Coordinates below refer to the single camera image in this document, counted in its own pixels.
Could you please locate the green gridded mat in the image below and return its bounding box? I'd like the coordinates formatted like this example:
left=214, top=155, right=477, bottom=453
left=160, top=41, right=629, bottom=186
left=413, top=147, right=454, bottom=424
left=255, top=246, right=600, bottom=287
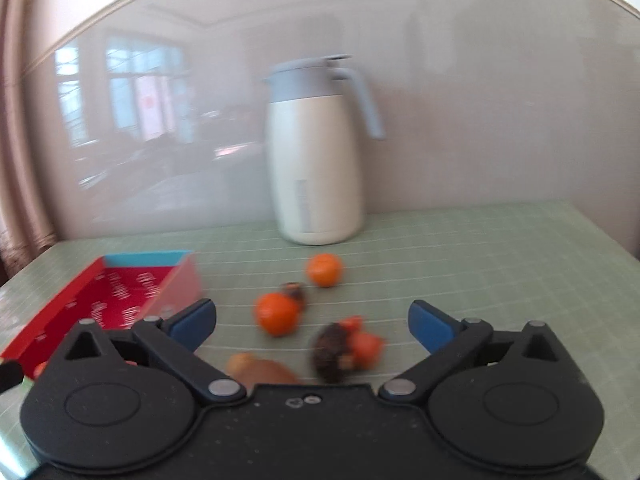
left=0, top=199, right=640, bottom=480

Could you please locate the reddish orange fruit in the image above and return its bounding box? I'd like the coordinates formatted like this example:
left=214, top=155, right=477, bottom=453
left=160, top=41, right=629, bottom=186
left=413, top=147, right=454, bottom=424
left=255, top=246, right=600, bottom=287
left=340, top=316, right=387, bottom=368

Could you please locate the small brown jelly cup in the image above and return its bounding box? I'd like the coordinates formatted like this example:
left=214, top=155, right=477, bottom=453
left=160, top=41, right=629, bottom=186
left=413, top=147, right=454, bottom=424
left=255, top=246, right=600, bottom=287
left=282, top=282, right=307, bottom=311

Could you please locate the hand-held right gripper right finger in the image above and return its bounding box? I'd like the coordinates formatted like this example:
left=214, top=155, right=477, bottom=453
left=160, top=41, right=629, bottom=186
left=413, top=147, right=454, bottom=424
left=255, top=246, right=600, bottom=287
left=379, top=300, right=574, bottom=404

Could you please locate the brown kiwi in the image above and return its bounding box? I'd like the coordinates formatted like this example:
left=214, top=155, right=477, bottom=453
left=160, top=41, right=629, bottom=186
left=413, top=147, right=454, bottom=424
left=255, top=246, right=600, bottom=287
left=225, top=352, right=301, bottom=386

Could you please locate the dark brown spiky fruit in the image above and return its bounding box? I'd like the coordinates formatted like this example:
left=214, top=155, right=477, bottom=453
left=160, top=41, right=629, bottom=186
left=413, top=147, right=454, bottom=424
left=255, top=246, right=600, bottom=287
left=311, top=323, right=357, bottom=382

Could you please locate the orange tangerine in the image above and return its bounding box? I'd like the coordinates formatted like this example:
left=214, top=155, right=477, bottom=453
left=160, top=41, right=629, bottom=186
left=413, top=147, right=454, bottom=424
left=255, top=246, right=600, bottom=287
left=306, top=253, right=345, bottom=288
left=255, top=291, right=301, bottom=337

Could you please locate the red cardboard box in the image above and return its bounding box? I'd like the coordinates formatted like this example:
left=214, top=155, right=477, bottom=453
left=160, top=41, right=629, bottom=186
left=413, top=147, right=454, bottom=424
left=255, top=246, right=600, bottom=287
left=0, top=251, right=203, bottom=381

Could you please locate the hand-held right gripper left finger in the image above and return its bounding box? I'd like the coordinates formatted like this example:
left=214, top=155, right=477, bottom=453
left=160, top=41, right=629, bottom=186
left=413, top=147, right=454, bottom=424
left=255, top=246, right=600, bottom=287
left=49, top=298, right=247, bottom=405

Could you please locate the beige curtain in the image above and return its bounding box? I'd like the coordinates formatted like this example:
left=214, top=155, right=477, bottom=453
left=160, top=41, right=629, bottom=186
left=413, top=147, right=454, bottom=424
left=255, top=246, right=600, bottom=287
left=0, top=0, right=66, bottom=281

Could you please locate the white thermos jug grey lid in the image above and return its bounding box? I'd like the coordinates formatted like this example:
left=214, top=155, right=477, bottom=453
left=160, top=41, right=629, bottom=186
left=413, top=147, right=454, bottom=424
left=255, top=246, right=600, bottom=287
left=263, top=54, right=386, bottom=246

